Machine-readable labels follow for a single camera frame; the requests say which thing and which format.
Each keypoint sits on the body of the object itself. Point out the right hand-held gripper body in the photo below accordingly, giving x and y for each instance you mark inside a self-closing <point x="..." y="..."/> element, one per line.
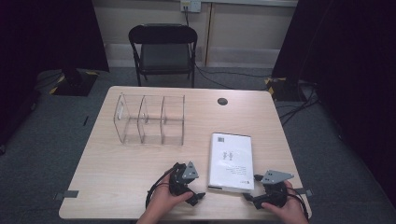
<point x="275" y="194"/>

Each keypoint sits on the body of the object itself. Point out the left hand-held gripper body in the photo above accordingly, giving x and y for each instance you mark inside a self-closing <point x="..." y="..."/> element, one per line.
<point x="179" y="183"/>

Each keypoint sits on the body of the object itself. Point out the white book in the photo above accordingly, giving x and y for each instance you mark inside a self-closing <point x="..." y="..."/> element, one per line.
<point x="231" y="161"/>

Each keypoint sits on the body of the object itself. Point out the clear acrylic book rack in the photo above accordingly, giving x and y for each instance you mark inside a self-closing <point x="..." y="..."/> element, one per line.
<point x="149" y="124"/>

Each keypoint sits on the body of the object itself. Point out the person's right hand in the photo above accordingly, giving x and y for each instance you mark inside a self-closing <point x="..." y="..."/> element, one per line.
<point x="292" y="208"/>

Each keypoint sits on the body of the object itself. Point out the person's left hand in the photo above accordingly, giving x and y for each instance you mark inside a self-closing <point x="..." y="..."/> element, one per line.
<point x="162" y="199"/>

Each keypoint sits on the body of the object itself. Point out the grey tape strip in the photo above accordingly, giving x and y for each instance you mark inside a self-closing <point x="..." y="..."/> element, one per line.
<point x="67" y="194"/>
<point x="306" y="192"/>

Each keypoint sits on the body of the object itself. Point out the black stand base yellow tape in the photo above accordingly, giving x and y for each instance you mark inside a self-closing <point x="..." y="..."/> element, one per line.
<point x="285" y="88"/>
<point x="76" y="84"/>

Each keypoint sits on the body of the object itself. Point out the black folding chair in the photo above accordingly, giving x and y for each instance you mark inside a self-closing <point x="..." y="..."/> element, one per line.
<point x="163" y="53"/>

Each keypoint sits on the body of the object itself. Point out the dark curtain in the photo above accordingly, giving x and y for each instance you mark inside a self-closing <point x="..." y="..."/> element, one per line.
<point x="46" y="46"/>
<point x="351" y="77"/>

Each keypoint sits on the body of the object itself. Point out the white wall outlet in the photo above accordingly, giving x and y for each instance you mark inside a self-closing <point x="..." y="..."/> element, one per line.
<point x="190" y="5"/>

